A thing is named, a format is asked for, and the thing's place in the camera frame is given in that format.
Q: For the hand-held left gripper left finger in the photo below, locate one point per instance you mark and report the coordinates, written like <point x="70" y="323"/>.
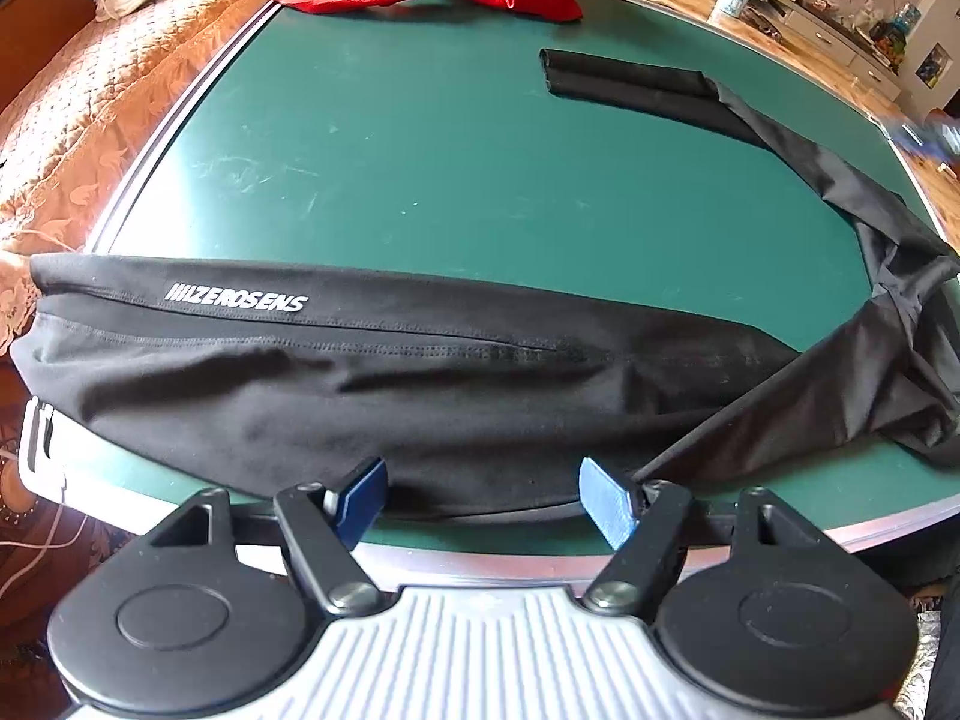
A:
<point x="364" y="499"/>

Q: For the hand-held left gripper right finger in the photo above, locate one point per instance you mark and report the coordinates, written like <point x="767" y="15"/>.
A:
<point x="607" y="502"/>

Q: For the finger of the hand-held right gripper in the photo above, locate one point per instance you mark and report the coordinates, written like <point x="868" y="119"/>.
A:
<point x="919" y="136"/>

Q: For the black pants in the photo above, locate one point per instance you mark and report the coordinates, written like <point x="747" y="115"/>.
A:
<point x="375" y="390"/>

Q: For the colourful toy box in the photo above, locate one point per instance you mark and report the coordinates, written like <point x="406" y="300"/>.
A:
<point x="896" y="28"/>

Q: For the cream low cabinet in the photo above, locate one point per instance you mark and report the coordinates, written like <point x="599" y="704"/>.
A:
<point x="810" y="22"/>

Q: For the small wall poster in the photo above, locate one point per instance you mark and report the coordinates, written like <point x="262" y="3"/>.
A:
<point x="934" y="66"/>

